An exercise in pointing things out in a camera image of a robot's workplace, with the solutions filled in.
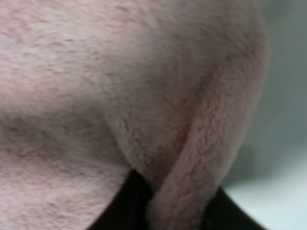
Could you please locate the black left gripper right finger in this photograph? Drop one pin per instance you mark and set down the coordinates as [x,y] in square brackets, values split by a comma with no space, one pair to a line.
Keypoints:
[222,213]

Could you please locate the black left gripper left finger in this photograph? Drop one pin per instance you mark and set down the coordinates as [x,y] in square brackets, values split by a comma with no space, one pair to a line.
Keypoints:
[127,210]

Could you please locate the pink fluffy towel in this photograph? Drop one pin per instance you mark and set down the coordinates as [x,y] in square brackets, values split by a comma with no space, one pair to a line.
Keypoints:
[92,89]

